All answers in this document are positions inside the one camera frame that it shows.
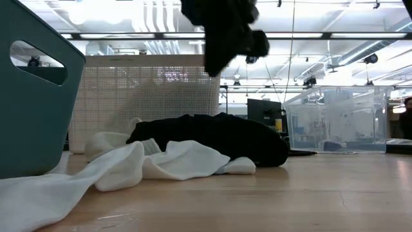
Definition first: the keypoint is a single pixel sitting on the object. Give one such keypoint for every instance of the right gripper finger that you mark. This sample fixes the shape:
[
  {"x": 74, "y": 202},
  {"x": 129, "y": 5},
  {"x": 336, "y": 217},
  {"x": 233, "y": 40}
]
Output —
[
  {"x": 238, "y": 42},
  {"x": 215, "y": 51}
]

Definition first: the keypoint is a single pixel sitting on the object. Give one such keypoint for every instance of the white perforated plastic basket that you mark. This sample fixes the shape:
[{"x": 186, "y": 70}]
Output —
[{"x": 145, "y": 90}]

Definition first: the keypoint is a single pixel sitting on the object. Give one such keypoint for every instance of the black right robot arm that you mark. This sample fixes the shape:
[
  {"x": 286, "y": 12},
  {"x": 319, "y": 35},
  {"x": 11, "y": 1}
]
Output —
[{"x": 409, "y": 6}]

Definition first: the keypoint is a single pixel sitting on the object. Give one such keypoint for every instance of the black ceiling spotlight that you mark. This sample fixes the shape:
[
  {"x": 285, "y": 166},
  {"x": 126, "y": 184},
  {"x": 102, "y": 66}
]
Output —
[
  {"x": 33, "y": 61},
  {"x": 251, "y": 60},
  {"x": 309, "y": 81},
  {"x": 371, "y": 58}
]

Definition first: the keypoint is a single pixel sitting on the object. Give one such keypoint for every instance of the black monitor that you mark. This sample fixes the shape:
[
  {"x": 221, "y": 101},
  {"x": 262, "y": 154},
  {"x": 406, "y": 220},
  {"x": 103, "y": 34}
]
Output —
[{"x": 262, "y": 112}]

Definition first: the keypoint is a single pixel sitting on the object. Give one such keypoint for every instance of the black fuzzy cloth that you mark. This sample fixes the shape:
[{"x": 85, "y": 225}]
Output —
[{"x": 225, "y": 138}]

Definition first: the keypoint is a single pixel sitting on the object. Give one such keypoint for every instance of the black horizontal overhead bar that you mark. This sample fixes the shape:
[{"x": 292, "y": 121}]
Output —
[{"x": 326, "y": 35}]

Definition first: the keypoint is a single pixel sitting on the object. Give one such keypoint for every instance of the small yellow container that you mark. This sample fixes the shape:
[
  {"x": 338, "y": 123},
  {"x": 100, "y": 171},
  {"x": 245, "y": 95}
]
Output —
[{"x": 278, "y": 125}]

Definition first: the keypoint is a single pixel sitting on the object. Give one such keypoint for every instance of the crumpled white cloth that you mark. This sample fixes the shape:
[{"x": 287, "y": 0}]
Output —
[{"x": 186, "y": 161}]

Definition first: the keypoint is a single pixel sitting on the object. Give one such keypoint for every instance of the small folded white cloth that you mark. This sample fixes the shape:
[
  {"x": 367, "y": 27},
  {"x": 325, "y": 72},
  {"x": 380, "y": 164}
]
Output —
[{"x": 239, "y": 167}]

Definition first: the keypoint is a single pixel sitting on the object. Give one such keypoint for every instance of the clear plastic storage bin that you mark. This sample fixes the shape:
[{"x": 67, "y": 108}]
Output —
[{"x": 354, "y": 122}]

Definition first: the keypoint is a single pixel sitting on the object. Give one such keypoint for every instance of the glowing ceiling lamp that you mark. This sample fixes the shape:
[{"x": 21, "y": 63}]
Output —
[{"x": 399, "y": 109}]

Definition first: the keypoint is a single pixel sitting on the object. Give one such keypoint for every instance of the teal plastic bin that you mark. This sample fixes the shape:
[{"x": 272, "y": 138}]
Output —
[{"x": 32, "y": 129}]

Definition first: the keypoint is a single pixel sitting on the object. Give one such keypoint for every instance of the long white cloth strip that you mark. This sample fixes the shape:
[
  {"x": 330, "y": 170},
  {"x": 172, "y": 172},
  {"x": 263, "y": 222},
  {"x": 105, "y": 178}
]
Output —
[{"x": 48, "y": 196}]

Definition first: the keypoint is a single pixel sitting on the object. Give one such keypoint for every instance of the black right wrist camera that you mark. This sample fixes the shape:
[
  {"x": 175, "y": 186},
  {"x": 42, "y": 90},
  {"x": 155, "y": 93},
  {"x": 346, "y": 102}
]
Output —
[{"x": 260, "y": 43}]

